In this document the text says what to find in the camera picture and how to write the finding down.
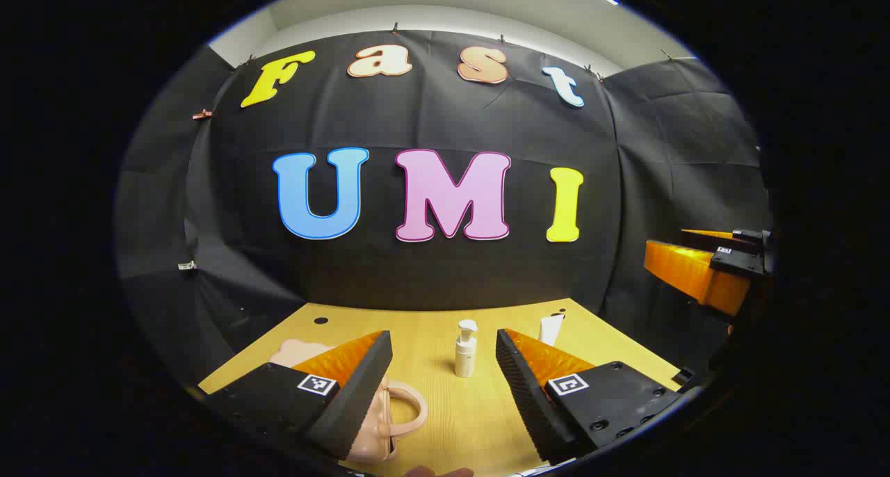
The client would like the black backdrop cloth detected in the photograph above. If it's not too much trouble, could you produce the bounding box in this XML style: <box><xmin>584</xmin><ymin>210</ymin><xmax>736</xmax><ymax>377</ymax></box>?
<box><xmin>115</xmin><ymin>29</ymin><xmax>772</xmax><ymax>394</ymax></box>

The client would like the pink suitcase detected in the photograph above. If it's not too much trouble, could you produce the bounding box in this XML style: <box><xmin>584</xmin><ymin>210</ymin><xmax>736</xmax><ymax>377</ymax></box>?
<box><xmin>268</xmin><ymin>338</ymin><xmax>429</xmax><ymax>464</ymax></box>

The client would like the white pump bottle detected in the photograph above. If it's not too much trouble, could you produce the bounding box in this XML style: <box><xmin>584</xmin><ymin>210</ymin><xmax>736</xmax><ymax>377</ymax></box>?
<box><xmin>455</xmin><ymin>319</ymin><xmax>479</xmax><ymax>378</ymax></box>

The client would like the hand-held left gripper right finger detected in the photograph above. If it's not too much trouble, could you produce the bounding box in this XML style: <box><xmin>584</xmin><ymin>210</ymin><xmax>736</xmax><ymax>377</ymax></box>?
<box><xmin>495</xmin><ymin>328</ymin><xmax>683</xmax><ymax>465</ymax></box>

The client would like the white squeeze tube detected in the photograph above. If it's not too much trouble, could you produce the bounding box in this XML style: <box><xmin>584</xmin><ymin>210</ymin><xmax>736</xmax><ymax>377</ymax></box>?
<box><xmin>539</xmin><ymin>313</ymin><xmax>565</xmax><ymax>347</ymax></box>

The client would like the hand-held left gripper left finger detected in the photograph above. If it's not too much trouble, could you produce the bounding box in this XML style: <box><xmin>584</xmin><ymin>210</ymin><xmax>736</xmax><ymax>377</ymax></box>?
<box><xmin>202</xmin><ymin>330</ymin><xmax>394</xmax><ymax>462</ymax></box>

